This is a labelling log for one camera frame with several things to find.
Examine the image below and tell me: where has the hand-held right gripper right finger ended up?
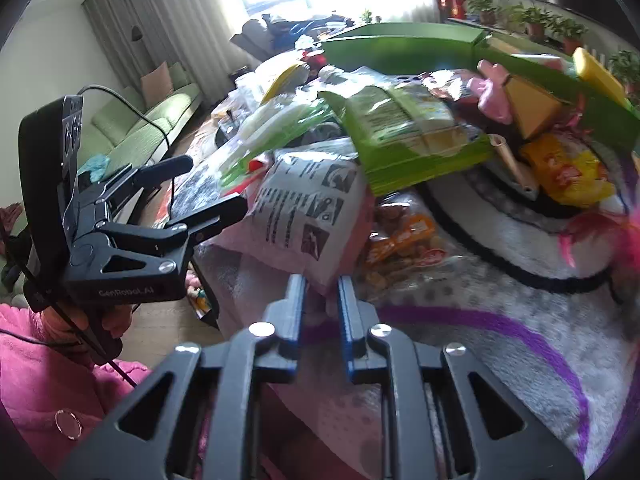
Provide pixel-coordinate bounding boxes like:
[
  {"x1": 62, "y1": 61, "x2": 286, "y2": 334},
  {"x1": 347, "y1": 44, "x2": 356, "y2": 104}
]
[{"x1": 336, "y1": 275, "x2": 586, "y2": 480}]

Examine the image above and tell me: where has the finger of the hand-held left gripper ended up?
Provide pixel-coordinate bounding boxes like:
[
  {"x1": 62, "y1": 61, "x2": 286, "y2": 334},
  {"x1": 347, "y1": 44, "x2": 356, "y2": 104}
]
[
  {"x1": 77, "y1": 155, "x2": 195, "y2": 227},
  {"x1": 70, "y1": 195, "x2": 249, "y2": 282}
]

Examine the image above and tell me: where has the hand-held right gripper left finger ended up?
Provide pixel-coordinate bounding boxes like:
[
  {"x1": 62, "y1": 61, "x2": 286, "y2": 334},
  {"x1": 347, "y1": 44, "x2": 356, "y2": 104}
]
[{"x1": 60, "y1": 274, "x2": 308, "y2": 480}]

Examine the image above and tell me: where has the white pink printed bag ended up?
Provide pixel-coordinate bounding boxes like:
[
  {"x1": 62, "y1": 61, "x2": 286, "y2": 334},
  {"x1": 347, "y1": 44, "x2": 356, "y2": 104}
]
[{"x1": 247, "y1": 147, "x2": 372, "y2": 297}]

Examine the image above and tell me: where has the long green box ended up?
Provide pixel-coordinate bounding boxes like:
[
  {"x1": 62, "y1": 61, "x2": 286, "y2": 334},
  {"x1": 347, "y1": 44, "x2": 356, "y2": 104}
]
[{"x1": 320, "y1": 22, "x2": 640, "y2": 153}]

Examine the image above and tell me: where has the person's left hand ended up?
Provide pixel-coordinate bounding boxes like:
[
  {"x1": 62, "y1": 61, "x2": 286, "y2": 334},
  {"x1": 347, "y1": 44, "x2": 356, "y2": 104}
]
[{"x1": 42, "y1": 304, "x2": 135, "y2": 349}]

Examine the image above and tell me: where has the green sofa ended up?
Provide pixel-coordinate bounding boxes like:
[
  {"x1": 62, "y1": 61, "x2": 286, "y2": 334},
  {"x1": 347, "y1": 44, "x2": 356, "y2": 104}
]
[{"x1": 77, "y1": 60, "x2": 204, "y2": 172}]

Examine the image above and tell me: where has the pink sofa pillow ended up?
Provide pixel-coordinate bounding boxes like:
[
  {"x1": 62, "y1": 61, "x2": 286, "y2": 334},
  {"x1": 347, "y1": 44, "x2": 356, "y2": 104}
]
[{"x1": 140, "y1": 62, "x2": 174, "y2": 104}]

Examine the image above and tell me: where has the clear orange snack bag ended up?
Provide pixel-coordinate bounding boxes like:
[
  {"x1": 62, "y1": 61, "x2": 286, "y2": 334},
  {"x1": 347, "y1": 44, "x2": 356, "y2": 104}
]
[{"x1": 364, "y1": 194, "x2": 447, "y2": 292}]

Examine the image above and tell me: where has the clear bag with green items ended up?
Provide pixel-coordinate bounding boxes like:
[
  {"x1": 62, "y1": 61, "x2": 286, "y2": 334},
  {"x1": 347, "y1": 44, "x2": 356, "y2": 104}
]
[{"x1": 220, "y1": 95, "x2": 347, "y2": 192}]

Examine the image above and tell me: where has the grey curtain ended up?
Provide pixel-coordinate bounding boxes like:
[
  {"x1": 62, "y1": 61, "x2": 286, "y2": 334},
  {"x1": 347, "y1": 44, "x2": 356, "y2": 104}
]
[{"x1": 82, "y1": 0, "x2": 242, "y2": 107}]

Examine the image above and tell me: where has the white purple plush mat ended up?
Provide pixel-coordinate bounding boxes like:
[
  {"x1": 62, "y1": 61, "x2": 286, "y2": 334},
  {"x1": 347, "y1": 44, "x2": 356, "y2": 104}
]
[{"x1": 195, "y1": 150, "x2": 640, "y2": 480}]

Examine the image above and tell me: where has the grey armchair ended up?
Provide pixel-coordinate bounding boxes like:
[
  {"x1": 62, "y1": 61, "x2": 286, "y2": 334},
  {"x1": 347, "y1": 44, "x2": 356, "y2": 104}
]
[{"x1": 231, "y1": 17, "x2": 282, "y2": 62}]

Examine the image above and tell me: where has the green printed packet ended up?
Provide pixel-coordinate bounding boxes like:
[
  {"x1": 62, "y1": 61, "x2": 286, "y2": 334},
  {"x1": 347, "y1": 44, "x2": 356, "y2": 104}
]
[{"x1": 320, "y1": 82, "x2": 506, "y2": 197}]

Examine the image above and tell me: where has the beige paper tube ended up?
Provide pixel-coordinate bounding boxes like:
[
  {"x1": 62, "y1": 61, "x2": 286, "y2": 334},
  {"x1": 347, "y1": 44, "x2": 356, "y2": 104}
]
[{"x1": 487, "y1": 134, "x2": 542, "y2": 199}]

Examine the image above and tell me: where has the yellow snack bag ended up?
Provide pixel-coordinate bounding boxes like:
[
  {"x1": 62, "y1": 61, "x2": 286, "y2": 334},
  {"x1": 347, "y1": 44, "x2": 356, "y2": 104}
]
[{"x1": 520, "y1": 135, "x2": 617, "y2": 209}]

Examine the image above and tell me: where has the magenta feather toy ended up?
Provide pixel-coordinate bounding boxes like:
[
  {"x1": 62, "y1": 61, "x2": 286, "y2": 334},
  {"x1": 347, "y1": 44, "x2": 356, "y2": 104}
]
[{"x1": 559, "y1": 209, "x2": 640, "y2": 273}]

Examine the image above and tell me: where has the brown cardboard box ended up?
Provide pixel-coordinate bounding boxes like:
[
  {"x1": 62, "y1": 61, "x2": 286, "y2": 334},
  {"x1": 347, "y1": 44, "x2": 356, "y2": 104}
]
[{"x1": 502, "y1": 75, "x2": 577, "y2": 142}]

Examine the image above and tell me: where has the red decoration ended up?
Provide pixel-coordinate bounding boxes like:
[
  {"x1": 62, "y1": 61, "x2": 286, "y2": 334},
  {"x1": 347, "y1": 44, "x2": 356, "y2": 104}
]
[{"x1": 434, "y1": 0, "x2": 469, "y2": 24}]

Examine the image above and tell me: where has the black cable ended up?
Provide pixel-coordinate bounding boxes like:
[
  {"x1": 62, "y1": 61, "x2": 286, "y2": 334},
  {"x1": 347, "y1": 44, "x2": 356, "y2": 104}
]
[
  {"x1": 0, "y1": 240, "x2": 138, "y2": 390},
  {"x1": 77, "y1": 85, "x2": 176, "y2": 211}
]

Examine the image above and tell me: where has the round metal ring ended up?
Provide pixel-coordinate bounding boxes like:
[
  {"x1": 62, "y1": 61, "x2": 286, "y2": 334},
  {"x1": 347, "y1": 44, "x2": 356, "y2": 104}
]
[{"x1": 55, "y1": 410, "x2": 83, "y2": 440}]

